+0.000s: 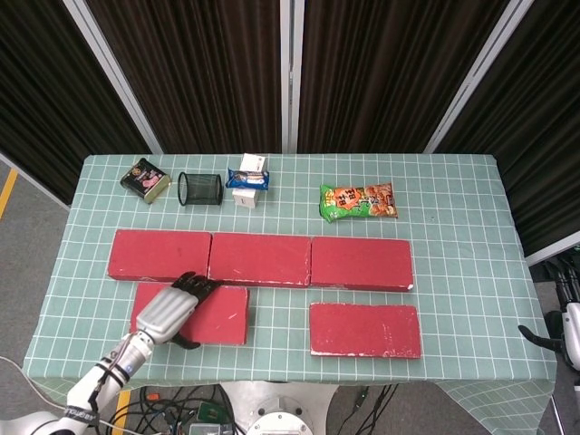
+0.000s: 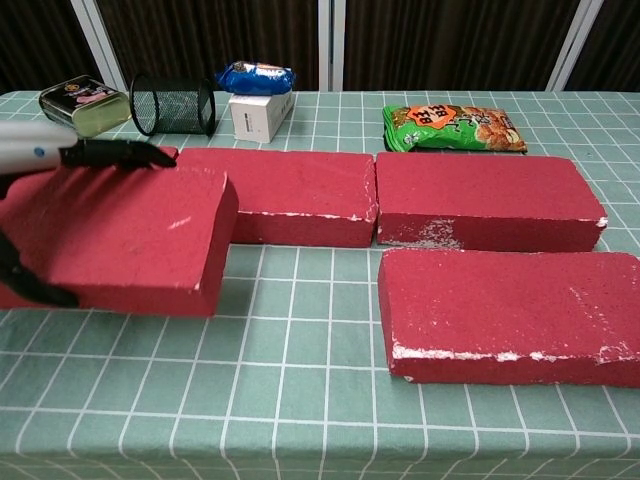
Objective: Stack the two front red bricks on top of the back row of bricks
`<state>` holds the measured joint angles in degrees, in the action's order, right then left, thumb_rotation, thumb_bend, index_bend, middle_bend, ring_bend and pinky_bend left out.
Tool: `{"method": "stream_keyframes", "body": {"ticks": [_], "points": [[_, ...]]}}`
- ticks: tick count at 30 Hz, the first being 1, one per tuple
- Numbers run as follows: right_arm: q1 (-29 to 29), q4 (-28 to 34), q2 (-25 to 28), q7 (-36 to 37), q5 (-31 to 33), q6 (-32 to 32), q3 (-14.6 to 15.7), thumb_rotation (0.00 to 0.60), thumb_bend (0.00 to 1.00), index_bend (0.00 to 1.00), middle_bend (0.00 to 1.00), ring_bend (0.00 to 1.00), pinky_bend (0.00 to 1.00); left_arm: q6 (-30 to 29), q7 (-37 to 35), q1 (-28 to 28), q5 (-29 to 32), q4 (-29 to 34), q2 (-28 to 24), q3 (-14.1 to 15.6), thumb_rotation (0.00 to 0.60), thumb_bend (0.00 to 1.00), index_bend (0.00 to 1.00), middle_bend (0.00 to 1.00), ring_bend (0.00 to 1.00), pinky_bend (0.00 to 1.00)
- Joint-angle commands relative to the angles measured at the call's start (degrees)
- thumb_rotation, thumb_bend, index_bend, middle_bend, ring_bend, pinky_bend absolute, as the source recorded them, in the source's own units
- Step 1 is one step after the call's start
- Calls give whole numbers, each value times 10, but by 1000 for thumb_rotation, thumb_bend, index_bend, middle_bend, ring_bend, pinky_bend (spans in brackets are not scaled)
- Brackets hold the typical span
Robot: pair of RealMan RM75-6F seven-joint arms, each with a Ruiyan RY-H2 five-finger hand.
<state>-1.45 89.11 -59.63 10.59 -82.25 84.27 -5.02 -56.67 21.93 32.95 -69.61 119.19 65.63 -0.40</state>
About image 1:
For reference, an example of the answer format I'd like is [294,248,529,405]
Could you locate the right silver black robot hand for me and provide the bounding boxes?
[518,260,580,372]

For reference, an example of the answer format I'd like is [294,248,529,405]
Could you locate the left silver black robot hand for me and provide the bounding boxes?
[135,271,223,351]

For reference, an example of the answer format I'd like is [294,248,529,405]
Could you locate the red brick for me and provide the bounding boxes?
[309,236,415,293]
[130,283,251,346]
[106,228,213,283]
[308,302,422,360]
[207,232,313,289]

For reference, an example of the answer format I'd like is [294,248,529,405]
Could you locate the green circuit board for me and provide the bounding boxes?
[198,404,227,422]

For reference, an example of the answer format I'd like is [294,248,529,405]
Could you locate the black mesh pen holder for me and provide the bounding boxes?
[177,170,224,208]

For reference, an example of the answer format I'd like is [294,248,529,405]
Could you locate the green checked tablecloth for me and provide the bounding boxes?
[22,153,559,435]

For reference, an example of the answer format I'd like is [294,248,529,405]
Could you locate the black luncheon meat can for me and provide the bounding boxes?
[120,157,173,205]

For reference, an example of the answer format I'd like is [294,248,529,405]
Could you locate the white carton box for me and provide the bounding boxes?
[231,152,267,209]

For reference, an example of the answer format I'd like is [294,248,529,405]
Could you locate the blue cookie packet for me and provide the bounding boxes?
[225,168,271,191]

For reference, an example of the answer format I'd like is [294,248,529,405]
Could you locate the dark ribbed partition panel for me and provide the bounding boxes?
[85,0,283,155]
[296,0,511,154]
[434,0,580,257]
[0,0,153,205]

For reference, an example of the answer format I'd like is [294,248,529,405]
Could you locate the green orange snack bag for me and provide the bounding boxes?
[319,181,400,225]

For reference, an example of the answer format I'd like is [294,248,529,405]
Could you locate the black cable bundle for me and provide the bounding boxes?
[108,384,237,435]
[348,383,400,435]

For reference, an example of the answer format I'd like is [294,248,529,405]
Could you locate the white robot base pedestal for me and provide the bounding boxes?
[219,380,339,435]

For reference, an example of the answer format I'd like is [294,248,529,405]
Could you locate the white cable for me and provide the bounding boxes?
[0,355,137,435]

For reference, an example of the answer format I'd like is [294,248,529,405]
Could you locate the silver partition post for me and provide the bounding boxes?
[62,0,164,155]
[423,0,536,154]
[279,0,305,154]

